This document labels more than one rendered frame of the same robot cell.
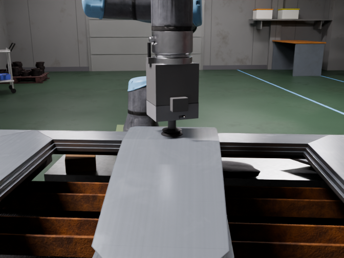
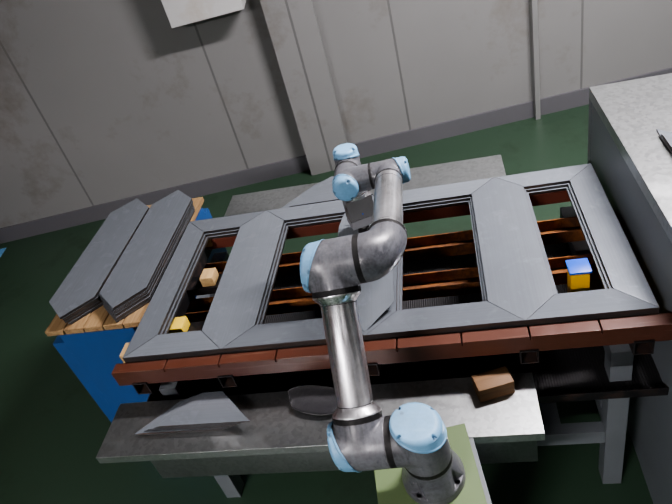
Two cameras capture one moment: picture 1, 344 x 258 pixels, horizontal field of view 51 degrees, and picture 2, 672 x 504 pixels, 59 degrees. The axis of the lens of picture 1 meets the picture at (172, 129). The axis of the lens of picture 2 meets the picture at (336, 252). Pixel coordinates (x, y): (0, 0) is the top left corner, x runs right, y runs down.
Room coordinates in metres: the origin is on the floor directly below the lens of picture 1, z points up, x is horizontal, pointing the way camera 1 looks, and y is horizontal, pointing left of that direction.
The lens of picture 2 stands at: (2.26, 0.23, 2.06)
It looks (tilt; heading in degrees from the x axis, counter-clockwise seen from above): 36 degrees down; 192
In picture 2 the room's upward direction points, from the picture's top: 16 degrees counter-clockwise
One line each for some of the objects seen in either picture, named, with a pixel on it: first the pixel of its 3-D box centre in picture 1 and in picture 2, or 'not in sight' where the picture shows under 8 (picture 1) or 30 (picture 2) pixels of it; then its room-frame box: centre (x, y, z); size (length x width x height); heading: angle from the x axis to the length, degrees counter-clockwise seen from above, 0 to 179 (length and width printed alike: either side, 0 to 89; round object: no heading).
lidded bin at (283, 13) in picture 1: (287, 14); not in sight; (10.23, -3.12, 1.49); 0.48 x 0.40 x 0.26; 96
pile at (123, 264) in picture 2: not in sight; (129, 251); (0.38, -1.00, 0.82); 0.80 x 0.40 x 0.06; 177
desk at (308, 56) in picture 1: (296, 57); not in sight; (9.65, -3.24, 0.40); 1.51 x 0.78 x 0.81; 6
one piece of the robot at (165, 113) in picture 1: (172, 87); (358, 204); (0.67, 0.00, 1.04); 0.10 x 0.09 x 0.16; 20
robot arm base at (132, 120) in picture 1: (141, 121); (430, 465); (1.44, 0.12, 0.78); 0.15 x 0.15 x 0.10
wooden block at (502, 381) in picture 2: (81, 162); (493, 384); (1.17, 0.31, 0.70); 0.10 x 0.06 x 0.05; 102
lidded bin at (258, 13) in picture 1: (262, 14); not in sight; (10.16, -2.42, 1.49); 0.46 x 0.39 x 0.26; 96
